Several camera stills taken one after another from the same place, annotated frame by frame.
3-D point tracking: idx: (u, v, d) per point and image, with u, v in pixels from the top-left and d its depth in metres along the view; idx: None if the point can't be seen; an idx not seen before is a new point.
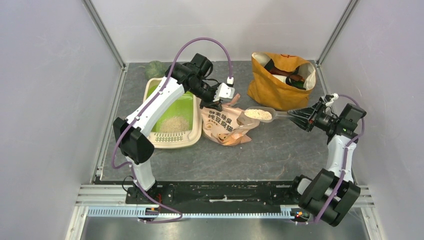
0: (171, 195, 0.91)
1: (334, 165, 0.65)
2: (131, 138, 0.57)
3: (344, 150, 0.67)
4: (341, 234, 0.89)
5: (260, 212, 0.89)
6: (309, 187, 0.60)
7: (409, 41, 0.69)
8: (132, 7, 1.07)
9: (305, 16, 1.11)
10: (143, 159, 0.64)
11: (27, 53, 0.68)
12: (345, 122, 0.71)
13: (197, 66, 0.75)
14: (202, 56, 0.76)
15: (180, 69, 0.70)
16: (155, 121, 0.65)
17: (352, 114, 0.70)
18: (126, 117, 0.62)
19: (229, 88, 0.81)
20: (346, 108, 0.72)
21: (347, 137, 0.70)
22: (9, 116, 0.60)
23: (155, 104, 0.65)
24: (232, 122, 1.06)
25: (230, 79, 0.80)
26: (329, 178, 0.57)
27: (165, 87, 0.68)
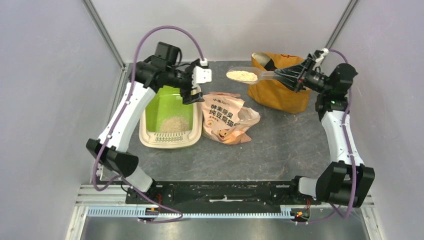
0: (171, 195, 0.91)
1: (339, 150, 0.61)
2: (108, 159, 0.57)
3: (341, 128, 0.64)
4: (341, 234, 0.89)
5: (260, 212, 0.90)
6: (323, 178, 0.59)
7: (410, 41, 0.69)
8: (132, 7, 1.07)
9: (305, 16, 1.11)
10: (128, 174, 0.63)
11: (29, 53, 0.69)
12: (334, 91, 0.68)
13: (162, 58, 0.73)
14: (166, 45, 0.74)
15: (144, 68, 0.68)
16: (130, 132, 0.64)
17: (343, 85, 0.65)
18: (98, 137, 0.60)
19: (205, 70, 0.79)
20: (337, 78, 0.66)
21: (339, 111, 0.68)
22: (9, 116, 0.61)
23: (125, 116, 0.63)
24: (233, 116, 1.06)
25: (203, 61, 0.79)
26: (343, 170, 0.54)
27: (131, 95, 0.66)
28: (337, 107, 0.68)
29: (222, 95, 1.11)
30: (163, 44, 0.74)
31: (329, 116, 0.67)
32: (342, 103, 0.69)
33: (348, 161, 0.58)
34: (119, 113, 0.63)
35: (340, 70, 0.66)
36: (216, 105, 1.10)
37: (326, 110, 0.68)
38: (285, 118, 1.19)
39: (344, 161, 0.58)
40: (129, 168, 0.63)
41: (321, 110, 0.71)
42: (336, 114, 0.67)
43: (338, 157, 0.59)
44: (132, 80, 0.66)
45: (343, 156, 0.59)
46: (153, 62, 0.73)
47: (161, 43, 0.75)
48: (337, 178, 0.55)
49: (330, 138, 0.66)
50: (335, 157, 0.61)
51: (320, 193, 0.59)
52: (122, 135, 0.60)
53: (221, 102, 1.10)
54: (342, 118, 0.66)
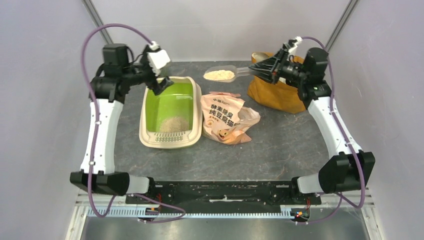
0: (171, 195, 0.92)
1: (336, 140, 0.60)
2: (100, 185, 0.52)
3: (332, 115, 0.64)
4: (341, 234, 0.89)
5: (260, 212, 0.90)
6: (328, 173, 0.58)
7: (410, 41, 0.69)
8: (131, 7, 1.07)
9: (305, 16, 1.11)
10: (122, 192, 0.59)
11: (29, 53, 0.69)
12: (313, 75, 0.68)
13: (115, 66, 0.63)
14: (111, 48, 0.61)
15: (104, 82, 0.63)
16: (112, 150, 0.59)
17: (321, 67, 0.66)
18: (80, 167, 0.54)
19: (159, 53, 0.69)
20: (312, 63, 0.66)
21: (324, 96, 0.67)
22: (9, 115, 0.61)
23: (102, 137, 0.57)
24: (233, 116, 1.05)
25: (153, 45, 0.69)
26: (345, 161, 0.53)
27: (99, 113, 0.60)
28: (321, 92, 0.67)
29: (222, 95, 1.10)
30: (107, 47, 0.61)
31: (316, 105, 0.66)
32: (324, 87, 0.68)
33: (348, 151, 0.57)
34: (94, 137, 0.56)
35: (312, 53, 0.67)
36: (215, 105, 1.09)
37: (312, 100, 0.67)
38: (285, 118, 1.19)
39: (344, 152, 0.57)
40: (122, 186, 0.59)
41: (306, 98, 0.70)
42: (323, 102, 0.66)
43: (336, 149, 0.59)
44: (95, 98, 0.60)
45: (341, 146, 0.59)
46: (107, 69, 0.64)
47: (104, 46, 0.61)
48: (342, 170, 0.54)
49: (322, 128, 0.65)
50: (333, 149, 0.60)
51: (327, 186, 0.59)
52: (105, 157, 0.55)
53: (221, 102, 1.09)
54: (329, 105, 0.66)
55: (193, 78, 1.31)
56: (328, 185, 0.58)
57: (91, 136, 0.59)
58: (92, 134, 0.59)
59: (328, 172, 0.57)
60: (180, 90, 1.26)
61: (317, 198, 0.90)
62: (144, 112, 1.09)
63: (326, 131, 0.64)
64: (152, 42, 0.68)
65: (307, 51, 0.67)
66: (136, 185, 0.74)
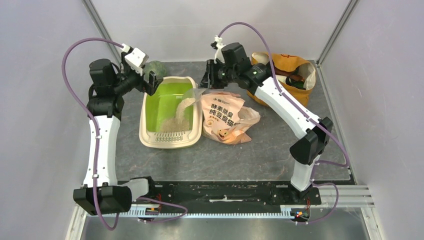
0: (171, 195, 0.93)
1: (297, 119, 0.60)
2: (105, 197, 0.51)
3: (283, 96, 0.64)
4: (341, 234, 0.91)
5: (260, 212, 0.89)
6: (299, 150, 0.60)
7: (409, 41, 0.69)
8: (131, 7, 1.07)
9: (305, 16, 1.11)
10: (128, 207, 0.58)
11: (29, 53, 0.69)
12: (240, 63, 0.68)
13: (106, 85, 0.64)
14: (98, 70, 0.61)
15: (99, 103, 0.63)
16: (114, 161, 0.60)
17: (239, 54, 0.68)
18: (83, 183, 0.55)
19: (132, 52, 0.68)
20: (230, 55, 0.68)
21: (263, 78, 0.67)
22: (9, 115, 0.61)
23: (104, 151, 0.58)
24: (233, 115, 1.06)
25: (123, 47, 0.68)
26: (313, 134, 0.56)
27: (99, 129, 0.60)
28: (258, 74, 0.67)
29: (222, 95, 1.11)
30: (94, 69, 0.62)
31: (264, 90, 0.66)
32: (258, 66, 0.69)
33: (312, 125, 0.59)
34: (96, 152, 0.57)
35: (224, 48, 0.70)
36: (216, 105, 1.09)
37: (257, 86, 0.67)
38: None
39: (309, 128, 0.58)
40: (127, 200, 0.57)
41: (250, 85, 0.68)
42: (268, 85, 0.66)
43: (301, 128, 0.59)
44: (92, 116, 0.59)
45: (303, 123, 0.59)
46: (98, 89, 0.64)
47: (91, 68, 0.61)
48: (314, 143, 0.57)
49: (278, 110, 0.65)
50: (297, 128, 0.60)
51: (302, 161, 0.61)
52: (108, 169, 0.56)
53: (221, 102, 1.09)
54: (276, 86, 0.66)
55: (193, 78, 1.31)
56: (302, 159, 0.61)
57: (92, 151, 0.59)
58: (92, 149, 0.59)
59: (298, 149, 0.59)
60: (179, 91, 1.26)
61: (318, 198, 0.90)
62: (144, 112, 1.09)
63: (282, 112, 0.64)
64: (122, 44, 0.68)
65: (221, 50, 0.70)
66: (138, 190, 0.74)
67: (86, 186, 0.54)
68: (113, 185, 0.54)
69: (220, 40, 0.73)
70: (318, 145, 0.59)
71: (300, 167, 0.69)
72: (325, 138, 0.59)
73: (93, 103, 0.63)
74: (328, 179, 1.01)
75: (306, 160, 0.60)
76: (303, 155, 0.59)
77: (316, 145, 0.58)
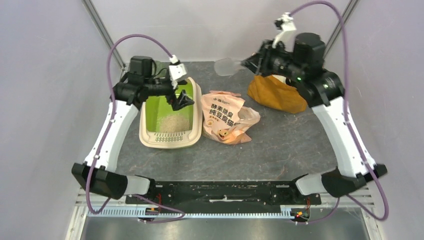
0: (171, 195, 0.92)
1: (352, 158, 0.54)
2: (97, 180, 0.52)
3: (347, 126, 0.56)
4: (341, 234, 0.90)
5: (260, 212, 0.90)
6: (336, 184, 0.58)
7: (409, 41, 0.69)
8: (131, 8, 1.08)
9: (306, 16, 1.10)
10: (118, 194, 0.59)
11: (29, 53, 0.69)
12: (312, 65, 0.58)
13: (139, 74, 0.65)
14: (138, 59, 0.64)
15: (125, 88, 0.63)
16: (118, 148, 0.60)
17: (318, 54, 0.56)
18: (84, 159, 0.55)
19: (177, 66, 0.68)
20: (307, 55, 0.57)
21: (331, 92, 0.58)
22: (9, 116, 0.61)
23: (112, 135, 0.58)
24: (233, 115, 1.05)
25: (172, 58, 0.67)
26: (362, 181, 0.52)
27: (115, 113, 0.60)
28: (329, 87, 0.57)
29: (222, 95, 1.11)
30: (135, 58, 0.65)
31: (329, 113, 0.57)
32: (331, 79, 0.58)
33: (364, 169, 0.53)
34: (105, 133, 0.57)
35: (300, 42, 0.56)
36: (216, 105, 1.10)
37: (323, 104, 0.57)
38: (285, 118, 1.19)
39: (361, 172, 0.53)
40: (119, 187, 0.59)
41: (313, 96, 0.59)
42: (336, 109, 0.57)
43: (353, 170, 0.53)
44: (114, 99, 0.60)
45: (356, 165, 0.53)
46: (130, 77, 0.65)
47: (132, 56, 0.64)
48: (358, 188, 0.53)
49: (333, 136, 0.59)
50: (346, 166, 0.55)
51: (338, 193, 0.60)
52: (110, 154, 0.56)
53: (221, 102, 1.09)
54: (343, 111, 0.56)
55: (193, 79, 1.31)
56: (336, 191, 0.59)
57: (103, 131, 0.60)
58: (103, 129, 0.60)
59: (336, 183, 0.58)
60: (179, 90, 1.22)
61: (318, 198, 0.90)
62: (144, 112, 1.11)
63: (338, 141, 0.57)
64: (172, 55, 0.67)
65: (296, 39, 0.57)
66: (135, 185, 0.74)
67: (86, 164, 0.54)
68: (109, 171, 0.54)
69: (289, 22, 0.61)
70: None
71: (316, 189, 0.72)
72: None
73: (119, 87, 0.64)
74: None
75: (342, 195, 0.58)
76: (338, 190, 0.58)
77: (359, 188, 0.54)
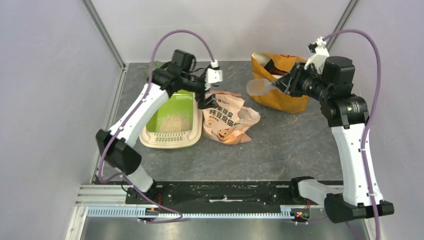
0: (171, 195, 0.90)
1: (358, 187, 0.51)
2: (116, 150, 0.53)
3: (361, 152, 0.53)
4: (340, 234, 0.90)
5: (260, 212, 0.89)
6: (335, 208, 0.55)
7: (409, 41, 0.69)
8: (131, 8, 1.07)
9: (306, 16, 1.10)
10: (130, 172, 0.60)
11: (29, 53, 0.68)
12: (338, 87, 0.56)
13: (178, 65, 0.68)
14: (181, 52, 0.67)
15: (162, 75, 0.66)
16: (142, 127, 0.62)
17: (345, 76, 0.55)
18: (109, 128, 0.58)
19: (216, 71, 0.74)
20: (333, 73, 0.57)
21: (354, 116, 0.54)
22: (9, 115, 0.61)
23: (140, 113, 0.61)
24: (233, 116, 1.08)
25: (213, 62, 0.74)
26: (362, 212, 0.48)
27: (147, 94, 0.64)
28: (352, 111, 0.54)
29: (222, 95, 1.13)
30: (179, 51, 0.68)
31: (346, 134, 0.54)
32: (357, 106, 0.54)
33: (368, 202, 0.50)
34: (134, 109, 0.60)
35: (330, 62, 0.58)
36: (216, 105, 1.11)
37: (341, 125, 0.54)
38: (285, 118, 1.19)
39: (363, 203, 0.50)
40: (133, 166, 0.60)
41: (334, 116, 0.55)
42: (355, 132, 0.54)
43: (355, 199, 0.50)
44: None
45: (361, 194, 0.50)
46: (169, 67, 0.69)
47: (177, 49, 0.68)
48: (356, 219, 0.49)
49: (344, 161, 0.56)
50: (350, 193, 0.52)
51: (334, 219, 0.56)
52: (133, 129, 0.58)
53: (221, 101, 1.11)
54: (361, 138, 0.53)
55: None
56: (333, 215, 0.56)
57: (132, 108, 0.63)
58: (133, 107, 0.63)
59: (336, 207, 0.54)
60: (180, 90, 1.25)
61: None
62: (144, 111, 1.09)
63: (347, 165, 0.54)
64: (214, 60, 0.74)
65: (326, 61, 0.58)
66: (142, 176, 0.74)
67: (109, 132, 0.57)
68: (129, 146, 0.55)
69: (322, 44, 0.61)
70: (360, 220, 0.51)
71: (315, 200, 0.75)
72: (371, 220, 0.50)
73: (158, 73, 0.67)
74: (328, 179, 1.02)
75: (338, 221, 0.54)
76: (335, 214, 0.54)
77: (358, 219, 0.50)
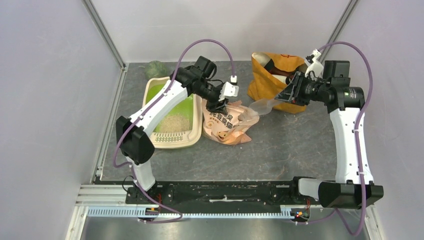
0: (171, 195, 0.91)
1: (349, 165, 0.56)
2: (133, 137, 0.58)
3: (354, 134, 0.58)
4: (341, 234, 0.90)
5: (260, 212, 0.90)
6: (327, 190, 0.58)
7: (410, 41, 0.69)
8: (131, 8, 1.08)
9: (306, 16, 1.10)
10: (142, 160, 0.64)
11: (28, 53, 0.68)
12: (336, 78, 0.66)
13: (200, 69, 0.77)
14: (205, 59, 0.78)
15: (184, 73, 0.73)
16: (159, 119, 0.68)
17: (340, 68, 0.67)
18: (129, 116, 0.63)
19: (233, 86, 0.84)
20: (331, 66, 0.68)
21: (351, 101, 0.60)
22: (9, 116, 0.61)
23: (161, 105, 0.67)
24: (232, 118, 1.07)
25: (233, 78, 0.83)
26: (351, 189, 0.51)
27: (169, 89, 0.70)
28: (350, 96, 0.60)
29: None
30: (203, 59, 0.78)
31: (341, 116, 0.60)
32: (353, 91, 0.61)
33: (357, 181, 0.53)
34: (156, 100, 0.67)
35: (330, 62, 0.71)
36: None
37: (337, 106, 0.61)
38: (285, 118, 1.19)
39: (352, 181, 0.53)
40: (145, 156, 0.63)
41: (332, 100, 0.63)
42: (349, 116, 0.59)
43: (345, 176, 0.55)
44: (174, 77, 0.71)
45: (350, 172, 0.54)
46: (193, 70, 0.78)
47: (202, 56, 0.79)
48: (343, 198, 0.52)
49: (339, 144, 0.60)
50: (341, 172, 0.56)
51: (326, 203, 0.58)
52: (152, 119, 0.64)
53: None
54: (355, 120, 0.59)
55: None
56: (325, 200, 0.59)
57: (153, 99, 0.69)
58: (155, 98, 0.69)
59: (327, 190, 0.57)
60: None
61: None
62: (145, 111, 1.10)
63: (341, 146, 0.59)
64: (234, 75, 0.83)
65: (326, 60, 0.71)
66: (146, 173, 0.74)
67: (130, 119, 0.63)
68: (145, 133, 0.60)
69: (317, 54, 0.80)
70: (349, 202, 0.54)
71: (313, 195, 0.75)
72: (360, 203, 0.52)
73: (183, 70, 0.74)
74: (328, 179, 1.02)
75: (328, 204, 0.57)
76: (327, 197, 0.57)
77: (347, 199, 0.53)
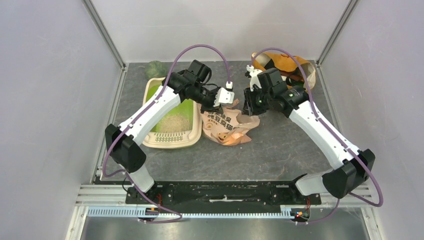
0: (171, 195, 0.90)
1: (334, 148, 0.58)
2: (123, 146, 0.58)
3: (319, 121, 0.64)
4: (341, 235, 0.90)
5: (260, 212, 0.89)
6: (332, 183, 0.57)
7: (410, 41, 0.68)
8: (131, 8, 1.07)
9: (306, 16, 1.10)
10: (134, 168, 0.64)
11: (28, 52, 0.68)
12: (275, 86, 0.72)
13: (194, 73, 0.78)
14: (199, 63, 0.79)
15: (177, 79, 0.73)
16: (148, 128, 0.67)
17: (274, 77, 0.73)
18: (119, 124, 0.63)
19: (228, 93, 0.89)
20: (266, 78, 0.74)
21: (298, 101, 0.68)
22: (8, 116, 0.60)
23: (150, 113, 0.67)
24: (232, 120, 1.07)
25: (228, 84, 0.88)
26: (351, 166, 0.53)
27: (160, 96, 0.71)
28: (295, 96, 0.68)
29: None
30: (197, 62, 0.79)
31: (299, 114, 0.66)
32: (295, 91, 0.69)
33: (350, 156, 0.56)
34: (146, 107, 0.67)
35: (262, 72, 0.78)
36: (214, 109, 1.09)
37: (292, 108, 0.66)
38: (285, 118, 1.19)
39: (347, 158, 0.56)
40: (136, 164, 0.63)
41: (284, 107, 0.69)
42: (304, 109, 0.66)
43: (339, 158, 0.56)
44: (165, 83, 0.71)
45: (340, 152, 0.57)
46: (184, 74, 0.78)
47: (196, 60, 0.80)
48: (350, 178, 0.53)
49: (315, 138, 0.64)
50: (334, 158, 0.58)
51: (338, 195, 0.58)
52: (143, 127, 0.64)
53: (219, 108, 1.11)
54: (312, 111, 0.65)
55: None
56: (335, 192, 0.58)
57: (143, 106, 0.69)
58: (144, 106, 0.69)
59: (333, 181, 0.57)
60: None
61: (318, 198, 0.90)
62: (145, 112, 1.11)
63: (318, 137, 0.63)
64: (230, 82, 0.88)
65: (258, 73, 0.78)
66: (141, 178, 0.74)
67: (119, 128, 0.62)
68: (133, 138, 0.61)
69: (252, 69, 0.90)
70: (355, 179, 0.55)
71: (313, 188, 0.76)
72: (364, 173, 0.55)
73: (176, 75, 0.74)
74: None
75: (341, 194, 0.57)
76: (337, 188, 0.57)
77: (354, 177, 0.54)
